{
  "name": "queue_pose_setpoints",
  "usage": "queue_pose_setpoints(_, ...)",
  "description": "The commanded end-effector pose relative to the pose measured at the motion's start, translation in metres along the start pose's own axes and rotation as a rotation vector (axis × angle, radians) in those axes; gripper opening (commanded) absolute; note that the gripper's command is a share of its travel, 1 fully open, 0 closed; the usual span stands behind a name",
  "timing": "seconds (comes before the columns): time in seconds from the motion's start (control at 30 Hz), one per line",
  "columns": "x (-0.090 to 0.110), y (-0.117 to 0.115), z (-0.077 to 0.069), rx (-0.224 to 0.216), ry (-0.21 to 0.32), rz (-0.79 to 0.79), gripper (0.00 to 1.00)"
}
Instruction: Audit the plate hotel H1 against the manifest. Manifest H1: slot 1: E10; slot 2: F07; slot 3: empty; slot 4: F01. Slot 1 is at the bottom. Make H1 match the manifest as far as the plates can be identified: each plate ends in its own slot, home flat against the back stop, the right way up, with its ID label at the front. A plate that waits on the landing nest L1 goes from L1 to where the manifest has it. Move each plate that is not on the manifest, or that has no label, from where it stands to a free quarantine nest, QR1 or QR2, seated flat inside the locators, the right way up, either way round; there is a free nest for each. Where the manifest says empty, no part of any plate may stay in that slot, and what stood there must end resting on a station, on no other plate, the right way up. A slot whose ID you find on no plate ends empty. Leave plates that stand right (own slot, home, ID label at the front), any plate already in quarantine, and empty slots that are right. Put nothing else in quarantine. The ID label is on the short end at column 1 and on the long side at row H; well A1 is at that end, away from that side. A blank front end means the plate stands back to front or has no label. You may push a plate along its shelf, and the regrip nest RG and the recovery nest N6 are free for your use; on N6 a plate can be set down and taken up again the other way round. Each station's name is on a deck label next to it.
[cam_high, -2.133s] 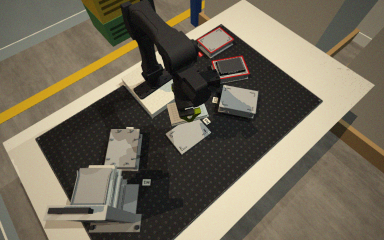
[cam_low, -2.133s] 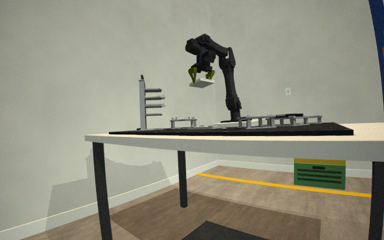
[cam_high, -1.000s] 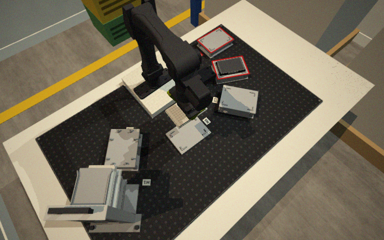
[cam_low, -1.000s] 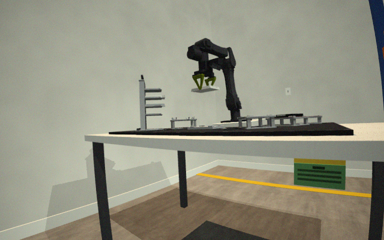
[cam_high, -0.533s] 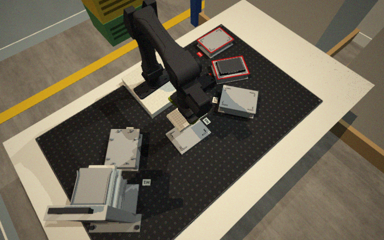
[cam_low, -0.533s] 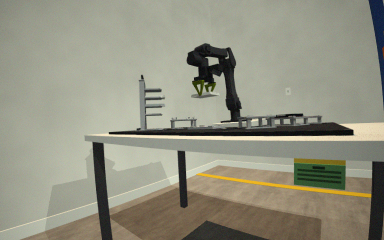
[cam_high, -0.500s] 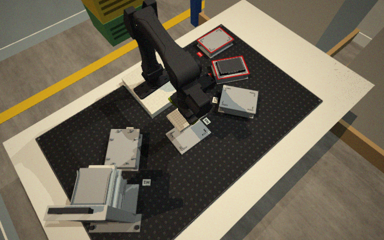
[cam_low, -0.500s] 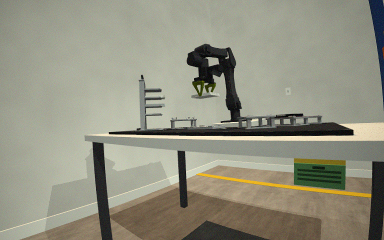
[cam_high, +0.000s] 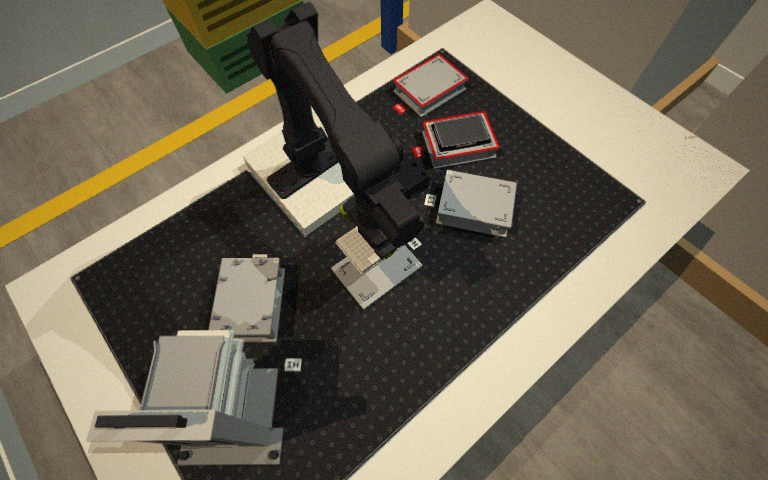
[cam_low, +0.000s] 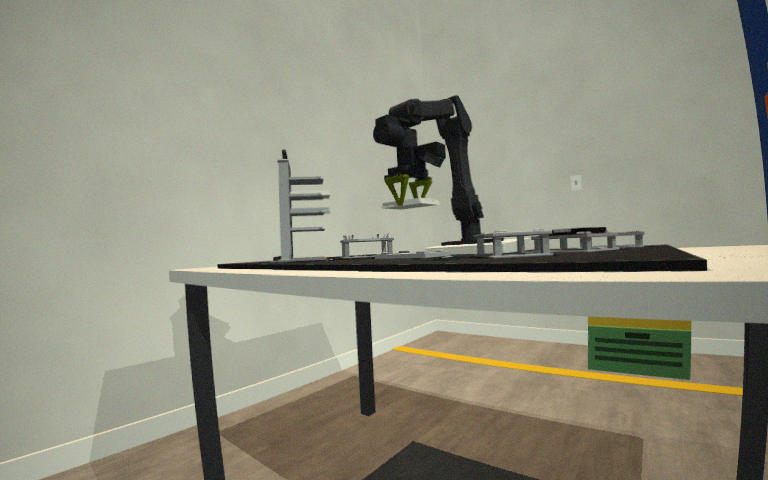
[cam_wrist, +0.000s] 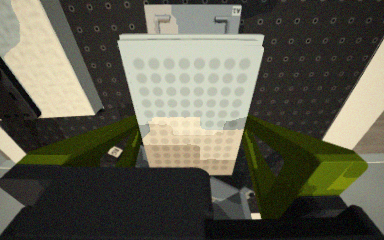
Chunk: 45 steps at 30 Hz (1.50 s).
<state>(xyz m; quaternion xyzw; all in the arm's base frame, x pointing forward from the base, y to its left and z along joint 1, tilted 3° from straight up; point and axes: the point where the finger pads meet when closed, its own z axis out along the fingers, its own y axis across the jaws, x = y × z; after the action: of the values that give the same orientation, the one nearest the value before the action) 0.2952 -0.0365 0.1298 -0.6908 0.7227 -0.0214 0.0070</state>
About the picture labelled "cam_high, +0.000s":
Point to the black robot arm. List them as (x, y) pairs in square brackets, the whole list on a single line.
[(362, 147)]

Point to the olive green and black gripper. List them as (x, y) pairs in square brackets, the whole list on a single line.
[(368, 229)]

